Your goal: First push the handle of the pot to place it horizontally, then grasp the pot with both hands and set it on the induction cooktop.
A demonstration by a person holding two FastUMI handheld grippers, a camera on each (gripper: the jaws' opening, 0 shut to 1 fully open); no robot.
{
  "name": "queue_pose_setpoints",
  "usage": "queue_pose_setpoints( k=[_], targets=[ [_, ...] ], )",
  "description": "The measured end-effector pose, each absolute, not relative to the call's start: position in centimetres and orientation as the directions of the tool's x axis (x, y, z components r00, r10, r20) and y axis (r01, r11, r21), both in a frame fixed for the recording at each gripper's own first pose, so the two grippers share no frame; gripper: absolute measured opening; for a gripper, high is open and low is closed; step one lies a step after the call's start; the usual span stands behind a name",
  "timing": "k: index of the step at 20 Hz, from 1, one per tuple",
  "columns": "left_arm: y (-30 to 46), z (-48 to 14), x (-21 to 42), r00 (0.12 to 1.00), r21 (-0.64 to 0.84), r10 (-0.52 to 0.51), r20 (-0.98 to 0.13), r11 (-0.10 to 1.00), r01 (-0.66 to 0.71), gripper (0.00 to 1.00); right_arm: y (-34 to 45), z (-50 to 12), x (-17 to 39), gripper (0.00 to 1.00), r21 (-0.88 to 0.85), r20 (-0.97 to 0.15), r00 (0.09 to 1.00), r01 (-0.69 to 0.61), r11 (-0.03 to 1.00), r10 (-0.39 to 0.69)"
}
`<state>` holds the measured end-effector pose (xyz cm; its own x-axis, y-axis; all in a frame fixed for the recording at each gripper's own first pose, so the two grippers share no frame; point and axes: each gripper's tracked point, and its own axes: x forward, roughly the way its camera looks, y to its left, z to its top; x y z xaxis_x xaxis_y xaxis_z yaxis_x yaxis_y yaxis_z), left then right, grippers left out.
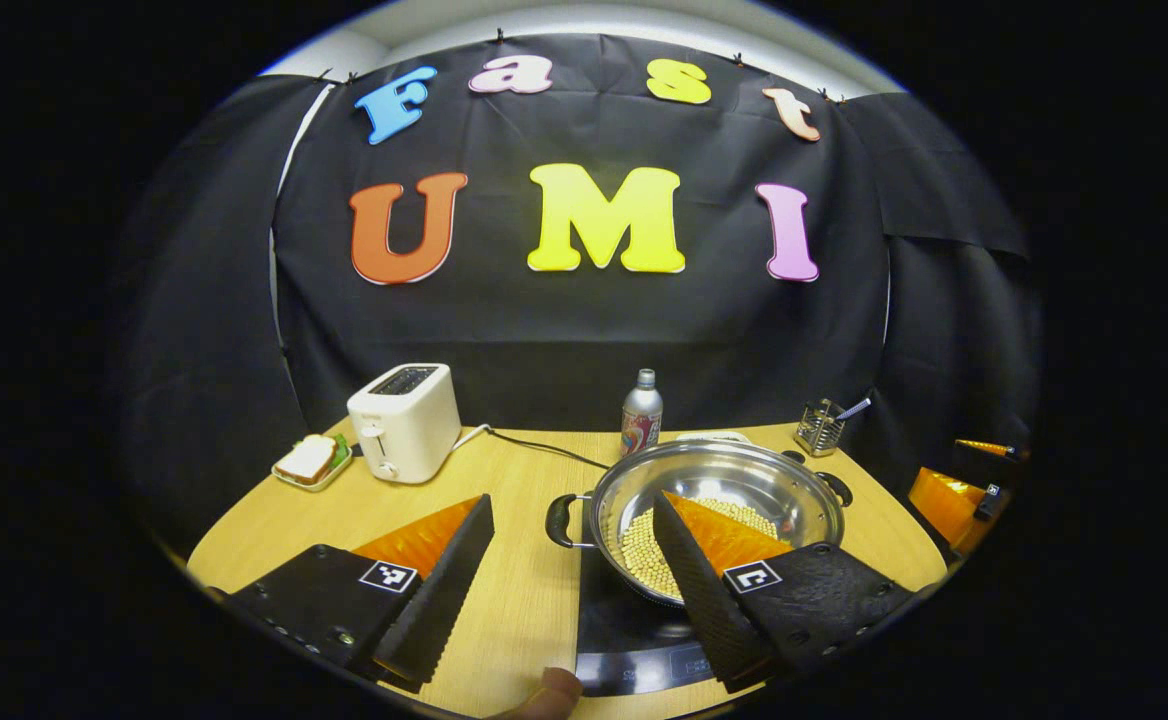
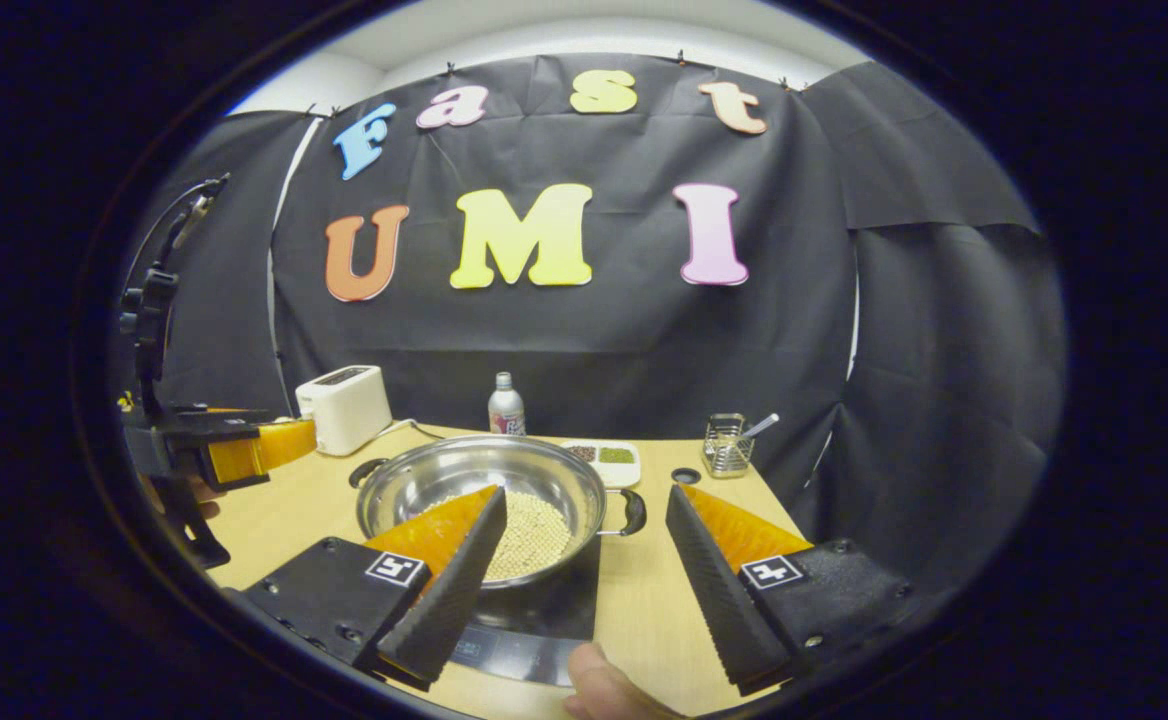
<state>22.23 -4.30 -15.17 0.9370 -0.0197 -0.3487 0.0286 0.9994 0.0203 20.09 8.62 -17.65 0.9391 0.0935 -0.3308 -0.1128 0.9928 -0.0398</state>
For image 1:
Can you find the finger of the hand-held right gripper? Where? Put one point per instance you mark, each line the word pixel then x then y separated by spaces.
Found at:
pixel 944 503
pixel 989 448

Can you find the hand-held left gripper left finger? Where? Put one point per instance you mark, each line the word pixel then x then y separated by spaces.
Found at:
pixel 434 600

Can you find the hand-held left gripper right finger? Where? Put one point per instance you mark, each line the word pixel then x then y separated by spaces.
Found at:
pixel 814 600

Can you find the stainless steel pot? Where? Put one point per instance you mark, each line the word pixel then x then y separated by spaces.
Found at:
pixel 744 470

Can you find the black induction cooktop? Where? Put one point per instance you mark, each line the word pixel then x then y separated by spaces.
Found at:
pixel 624 630

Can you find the white toaster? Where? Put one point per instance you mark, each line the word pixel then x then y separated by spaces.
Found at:
pixel 406 425

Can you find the pile of soybeans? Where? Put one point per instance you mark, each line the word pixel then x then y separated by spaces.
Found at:
pixel 639 555

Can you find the sandwich with lettuce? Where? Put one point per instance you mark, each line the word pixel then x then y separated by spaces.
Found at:
pixel 309 458

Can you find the colourful aluminium drink bottle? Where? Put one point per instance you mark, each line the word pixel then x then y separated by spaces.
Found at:
pixel 641 418

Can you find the black backdrop cloth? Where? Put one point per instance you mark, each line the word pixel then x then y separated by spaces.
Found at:
pixel 544 330

